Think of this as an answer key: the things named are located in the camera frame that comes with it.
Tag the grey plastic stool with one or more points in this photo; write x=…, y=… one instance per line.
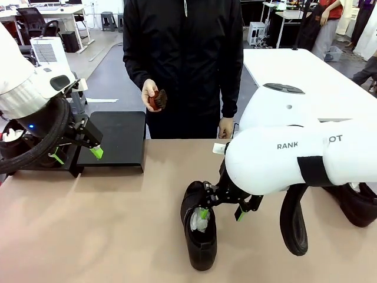
x=107, y=17
x=120, y=22
x=77, y=101

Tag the wooden shoe brush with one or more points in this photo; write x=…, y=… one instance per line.
x=160, y=101

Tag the figure in dark clothes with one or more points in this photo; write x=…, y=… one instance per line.
x=363, y=20

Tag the black hanging garment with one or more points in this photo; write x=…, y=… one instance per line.
x=310, y=26

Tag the white desk with black drape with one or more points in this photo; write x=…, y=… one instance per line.
x=287, y=29

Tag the white air purifier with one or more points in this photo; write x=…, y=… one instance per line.
x=48, y=51

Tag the white paper shoe stuffing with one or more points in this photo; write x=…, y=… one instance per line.
x=198, y=224
x=13, y=134
x=355, y=186

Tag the white floor strip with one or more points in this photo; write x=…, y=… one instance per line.
x=103, y=100

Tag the white label tag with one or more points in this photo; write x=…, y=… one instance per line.
x=219, y=148

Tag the person's left forearm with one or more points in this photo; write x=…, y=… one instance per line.
x=232, y=97

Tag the person in black jacket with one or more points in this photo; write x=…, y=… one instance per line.
x=182, y=44

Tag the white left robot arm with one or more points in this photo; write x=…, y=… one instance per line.
x=17, y=82

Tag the black office chair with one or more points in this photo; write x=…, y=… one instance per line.
x=31, y=19

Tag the person's left hand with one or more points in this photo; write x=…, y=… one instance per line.
x=226, y=128

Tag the seated person's grey trouser leg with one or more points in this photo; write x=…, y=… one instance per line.
x=363, y=72

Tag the white office desk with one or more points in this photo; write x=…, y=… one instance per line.
x=59, y=11

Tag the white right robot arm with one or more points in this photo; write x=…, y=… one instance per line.
x=279, y=165

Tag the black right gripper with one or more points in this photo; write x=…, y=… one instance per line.
x=232, y=196

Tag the figure in red shirt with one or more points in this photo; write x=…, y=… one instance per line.
x=334, y=11

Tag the black computer tower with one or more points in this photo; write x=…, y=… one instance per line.
x=70, y=41

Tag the black shoe with side buckle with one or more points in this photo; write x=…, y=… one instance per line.
x=203, y=253
x=359, y=209

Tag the person's right hand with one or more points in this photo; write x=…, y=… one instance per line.
x=148, y=91

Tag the white computer case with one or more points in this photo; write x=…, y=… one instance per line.
x=257, y=32

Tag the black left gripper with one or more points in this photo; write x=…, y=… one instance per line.
x=32, y=126

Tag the grey plastic bin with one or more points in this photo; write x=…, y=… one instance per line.
x=334, y=53

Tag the person's right forearm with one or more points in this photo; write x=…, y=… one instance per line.
x=132, y=67

